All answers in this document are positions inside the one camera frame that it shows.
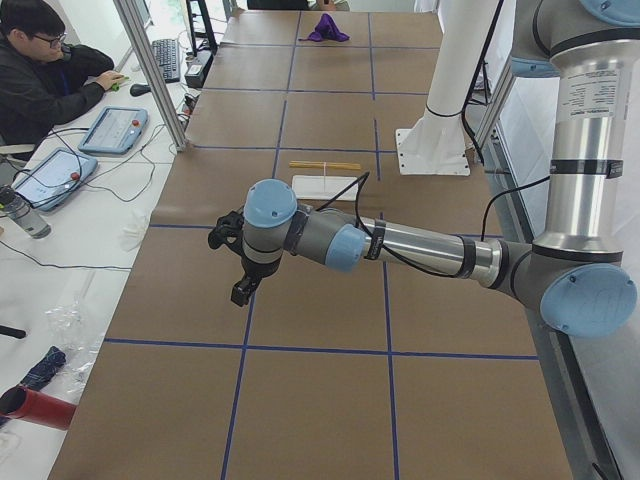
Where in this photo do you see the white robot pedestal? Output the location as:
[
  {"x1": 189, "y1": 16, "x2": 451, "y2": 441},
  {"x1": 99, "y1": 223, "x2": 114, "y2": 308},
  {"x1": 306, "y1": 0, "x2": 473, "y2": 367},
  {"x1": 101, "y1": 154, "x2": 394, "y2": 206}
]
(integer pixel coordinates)
[{"x1": 396, "y1": 0, "x2": 501, "y2": 176}]

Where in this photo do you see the person in black jacket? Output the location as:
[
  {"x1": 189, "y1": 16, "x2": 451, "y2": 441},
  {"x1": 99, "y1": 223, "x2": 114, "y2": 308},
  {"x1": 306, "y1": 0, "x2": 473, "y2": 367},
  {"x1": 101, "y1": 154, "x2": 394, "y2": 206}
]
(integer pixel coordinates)
[{"x1": 1, "y1": 0, "x2": 124, "y2": 146}]

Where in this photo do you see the clear plastic wrap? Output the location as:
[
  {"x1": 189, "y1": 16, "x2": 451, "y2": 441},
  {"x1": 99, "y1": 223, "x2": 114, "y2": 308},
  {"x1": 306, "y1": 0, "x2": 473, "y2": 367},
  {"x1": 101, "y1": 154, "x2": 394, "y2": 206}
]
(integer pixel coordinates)
[{"x1": 45, "y1": 295, "x2": 106, "y2": 403}]

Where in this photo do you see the black keyboard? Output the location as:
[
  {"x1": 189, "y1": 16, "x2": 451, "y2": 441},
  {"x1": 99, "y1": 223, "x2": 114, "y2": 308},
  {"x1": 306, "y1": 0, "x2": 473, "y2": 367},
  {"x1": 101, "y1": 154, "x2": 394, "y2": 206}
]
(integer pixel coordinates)
[{"x1": 151, "y1": 39, "x2": 181, "y2": 83}]

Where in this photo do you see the aluminium frame post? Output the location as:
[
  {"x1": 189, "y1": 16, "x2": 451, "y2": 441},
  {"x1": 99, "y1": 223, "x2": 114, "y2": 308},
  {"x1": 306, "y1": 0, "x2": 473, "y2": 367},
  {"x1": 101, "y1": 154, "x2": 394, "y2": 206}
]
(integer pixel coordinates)
[{"x1": 113, "y1": 0, "x2": 187, "y2": 152}]

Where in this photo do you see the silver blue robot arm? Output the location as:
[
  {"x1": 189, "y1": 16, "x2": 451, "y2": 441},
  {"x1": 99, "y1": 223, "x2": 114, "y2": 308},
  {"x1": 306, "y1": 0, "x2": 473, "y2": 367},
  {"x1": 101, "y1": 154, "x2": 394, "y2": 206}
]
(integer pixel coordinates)
[{"x1": 209, "y1": 1, "x2": 639, "y2": 338}]

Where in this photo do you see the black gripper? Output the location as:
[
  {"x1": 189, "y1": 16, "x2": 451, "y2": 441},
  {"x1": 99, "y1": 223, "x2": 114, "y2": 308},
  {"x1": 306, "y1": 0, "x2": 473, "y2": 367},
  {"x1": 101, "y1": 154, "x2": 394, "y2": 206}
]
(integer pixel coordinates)
[{"x1": 231, "y1": 250, "x2": 280, "y2": 306}]

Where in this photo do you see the grey water bottle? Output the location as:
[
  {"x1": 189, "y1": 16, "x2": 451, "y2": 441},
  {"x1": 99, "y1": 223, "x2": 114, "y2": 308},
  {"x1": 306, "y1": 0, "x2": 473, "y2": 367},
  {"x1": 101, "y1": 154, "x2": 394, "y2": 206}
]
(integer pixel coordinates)
[{"x1": 0, "y1": 185, "x2": 51, "y2": 239}]

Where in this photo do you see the blue teach pendant near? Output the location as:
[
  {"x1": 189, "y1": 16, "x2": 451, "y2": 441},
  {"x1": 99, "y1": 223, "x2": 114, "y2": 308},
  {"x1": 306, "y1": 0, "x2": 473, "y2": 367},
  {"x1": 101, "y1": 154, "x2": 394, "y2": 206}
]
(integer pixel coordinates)
[{"x1": 12, "y1": 148, "x2": 98, "y2": 212}]

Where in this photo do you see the red cylinder tube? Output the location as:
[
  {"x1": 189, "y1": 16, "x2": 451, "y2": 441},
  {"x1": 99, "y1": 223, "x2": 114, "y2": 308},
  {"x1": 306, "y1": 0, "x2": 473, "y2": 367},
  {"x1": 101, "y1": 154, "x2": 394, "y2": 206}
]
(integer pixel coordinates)
[{"x1": 1, "y1": 385, "x2": 76, "y2": 430}]

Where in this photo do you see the blue teach pendant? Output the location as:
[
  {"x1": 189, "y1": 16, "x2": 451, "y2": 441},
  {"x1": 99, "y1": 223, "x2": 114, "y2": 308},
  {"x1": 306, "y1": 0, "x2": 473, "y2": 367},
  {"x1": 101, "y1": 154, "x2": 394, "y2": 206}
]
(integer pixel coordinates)
[
  {"x1": 12, "y1": 148, "x2": 98, "y2": 212},
  {"x1": 78, "y1": 106, "x2": 149, "y2": 155}
]

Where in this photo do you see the black computer mouse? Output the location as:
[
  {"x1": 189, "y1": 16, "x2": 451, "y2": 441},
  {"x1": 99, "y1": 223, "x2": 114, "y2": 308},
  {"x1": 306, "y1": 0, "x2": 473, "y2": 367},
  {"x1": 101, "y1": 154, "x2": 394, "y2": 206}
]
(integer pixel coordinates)
[{"x1": 129, "y1": 84, "x2": 151, "y2": 97}]

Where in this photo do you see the blue teach pendant far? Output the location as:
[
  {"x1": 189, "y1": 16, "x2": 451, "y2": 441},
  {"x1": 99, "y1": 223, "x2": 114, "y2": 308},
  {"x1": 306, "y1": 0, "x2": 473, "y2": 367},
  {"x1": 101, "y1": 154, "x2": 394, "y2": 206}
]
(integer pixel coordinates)
[{"x1": 78, "y1": 106, "x2": 149, "y2": 155}]

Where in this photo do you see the purple towel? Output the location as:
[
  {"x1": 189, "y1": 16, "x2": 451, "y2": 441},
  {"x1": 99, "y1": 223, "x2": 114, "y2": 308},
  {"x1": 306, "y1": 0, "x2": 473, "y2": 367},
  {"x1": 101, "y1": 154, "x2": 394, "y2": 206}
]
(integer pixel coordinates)
[{"x1": 299, "y1": 13, "x2": 350, "y2": 43}]

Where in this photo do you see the dark blue folded umbrella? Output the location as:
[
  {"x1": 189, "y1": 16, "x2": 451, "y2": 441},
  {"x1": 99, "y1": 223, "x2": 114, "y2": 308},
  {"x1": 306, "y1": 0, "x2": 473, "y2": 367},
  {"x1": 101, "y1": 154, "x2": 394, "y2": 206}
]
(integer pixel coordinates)
[{"x1": 1, "y1": 346, "x2": 66, "y2": 427}]

